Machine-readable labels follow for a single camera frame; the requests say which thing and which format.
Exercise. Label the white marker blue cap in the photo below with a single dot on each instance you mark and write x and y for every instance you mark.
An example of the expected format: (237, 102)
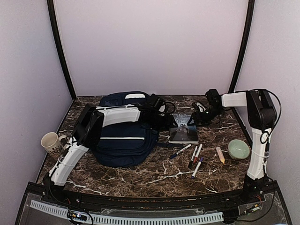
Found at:
(180, 151)

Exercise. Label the white marker red cap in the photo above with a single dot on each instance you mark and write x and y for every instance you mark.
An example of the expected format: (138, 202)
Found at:
(197, 153)

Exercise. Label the black corner post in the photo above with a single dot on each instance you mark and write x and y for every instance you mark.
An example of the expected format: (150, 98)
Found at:
(59, 48)
(243, 45)

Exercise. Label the navy blue student backpack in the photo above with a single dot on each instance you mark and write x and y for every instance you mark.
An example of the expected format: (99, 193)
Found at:
(129, 143)

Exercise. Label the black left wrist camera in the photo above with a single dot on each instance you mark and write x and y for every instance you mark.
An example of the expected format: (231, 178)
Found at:
(156, 102)

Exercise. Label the black left corner post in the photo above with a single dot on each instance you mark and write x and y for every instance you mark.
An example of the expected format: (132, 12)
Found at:
(59, 48)

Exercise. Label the pale green ceramic bowl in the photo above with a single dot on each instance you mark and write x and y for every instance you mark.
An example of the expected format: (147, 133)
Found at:
(238, 149)

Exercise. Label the white marker purple cap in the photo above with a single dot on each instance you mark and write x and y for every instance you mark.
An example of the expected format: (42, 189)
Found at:
(197, 168)

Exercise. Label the cream patterned ceramic mug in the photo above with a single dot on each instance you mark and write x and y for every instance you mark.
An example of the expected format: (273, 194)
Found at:
(54, 144)

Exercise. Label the black right corner post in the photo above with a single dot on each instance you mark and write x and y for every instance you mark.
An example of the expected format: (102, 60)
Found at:
(243, 45)

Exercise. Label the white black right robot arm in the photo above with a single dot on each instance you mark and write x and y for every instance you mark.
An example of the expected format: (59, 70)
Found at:
(263, 110)

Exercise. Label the white marker black cap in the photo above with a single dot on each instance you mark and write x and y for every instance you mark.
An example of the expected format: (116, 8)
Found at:
(192, 158)

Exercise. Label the Wuthering Heights dark book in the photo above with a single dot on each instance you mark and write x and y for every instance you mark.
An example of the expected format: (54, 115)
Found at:
(183, 133)

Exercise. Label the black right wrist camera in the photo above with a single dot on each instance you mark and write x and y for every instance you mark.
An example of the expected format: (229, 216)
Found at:
(213, 97)

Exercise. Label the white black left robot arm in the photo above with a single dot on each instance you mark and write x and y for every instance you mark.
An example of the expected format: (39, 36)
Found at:
(86, 135)

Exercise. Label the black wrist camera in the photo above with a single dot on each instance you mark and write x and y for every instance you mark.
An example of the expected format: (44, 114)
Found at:
(156, 102)
(213, 97)

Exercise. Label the black front mounting rail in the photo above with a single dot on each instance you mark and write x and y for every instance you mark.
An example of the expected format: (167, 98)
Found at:
(230, 200)

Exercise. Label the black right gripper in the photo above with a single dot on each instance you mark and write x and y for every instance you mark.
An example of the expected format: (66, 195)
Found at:
(194, 116)

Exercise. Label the grey slotted cable duct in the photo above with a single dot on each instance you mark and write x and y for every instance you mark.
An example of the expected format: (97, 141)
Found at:
(129, 217)

